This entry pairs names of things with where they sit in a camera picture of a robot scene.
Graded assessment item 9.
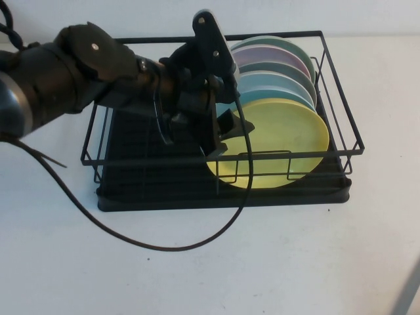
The dark blue cable loop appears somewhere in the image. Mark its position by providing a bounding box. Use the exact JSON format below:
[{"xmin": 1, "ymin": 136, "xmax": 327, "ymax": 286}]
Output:
[{"xmin": 152, "ymin": 87, "xmax": 174, "ymax": 146}]

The black wire dish rack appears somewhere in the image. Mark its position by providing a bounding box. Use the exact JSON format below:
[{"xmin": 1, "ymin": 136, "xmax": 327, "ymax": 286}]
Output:
[{"xmin": 79, "ymin": 31, "xmax": 364, "ymax": 184}]

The black braided cable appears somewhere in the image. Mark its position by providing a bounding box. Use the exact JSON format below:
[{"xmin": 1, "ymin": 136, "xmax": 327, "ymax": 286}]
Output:
[{"xmin": 0, "ymin": 0, "xmax": 26, "ymax": 51}]

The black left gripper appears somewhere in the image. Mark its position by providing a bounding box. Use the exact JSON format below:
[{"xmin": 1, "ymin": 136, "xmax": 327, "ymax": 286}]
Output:
[{"xmin": 159, "ymin": 44, "xmax": 256, "ymax": 162}]

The yellow plate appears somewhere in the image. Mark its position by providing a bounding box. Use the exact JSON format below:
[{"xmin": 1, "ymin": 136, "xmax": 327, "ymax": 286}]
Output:
[{"xmin": 205, "ymin": 98, "xmax": 330, "ymax": 190}]

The green plate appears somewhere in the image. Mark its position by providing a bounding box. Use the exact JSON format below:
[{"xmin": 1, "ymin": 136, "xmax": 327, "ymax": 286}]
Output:
[{"xmin": 229, "ymin": 35, "xmax": 316, "ymax": 83}]

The black dish drying rack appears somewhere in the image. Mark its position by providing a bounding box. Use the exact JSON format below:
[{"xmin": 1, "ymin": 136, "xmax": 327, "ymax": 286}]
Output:
[{"xmin": 97, "ymin": 108, "xmax": 352, "ymax": 215}]

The thin black camera cable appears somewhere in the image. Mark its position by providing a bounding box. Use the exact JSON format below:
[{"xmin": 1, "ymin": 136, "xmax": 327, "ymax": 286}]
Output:
[{"xmin": 0, "ymin": 73, "xmax": 253, "ymax": 252}]

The pink plate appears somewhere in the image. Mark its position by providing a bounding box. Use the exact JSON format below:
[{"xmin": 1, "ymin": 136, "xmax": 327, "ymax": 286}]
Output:
[{"xmin": 231, "ymin": 46, "xmax": 312, "ymax": 78}]

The grey-teal plate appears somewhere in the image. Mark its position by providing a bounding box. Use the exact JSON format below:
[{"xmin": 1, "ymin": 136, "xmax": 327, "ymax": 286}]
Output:
[{"xmin": 238, "ymin": 61, "xmax": 313, "ymax": 83}]

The pale blue-green plate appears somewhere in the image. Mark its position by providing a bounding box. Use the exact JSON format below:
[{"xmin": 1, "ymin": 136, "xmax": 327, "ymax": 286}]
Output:
[{"xmin": 238, "ymin": 71, "xmax": 318, "ymax": 106}]

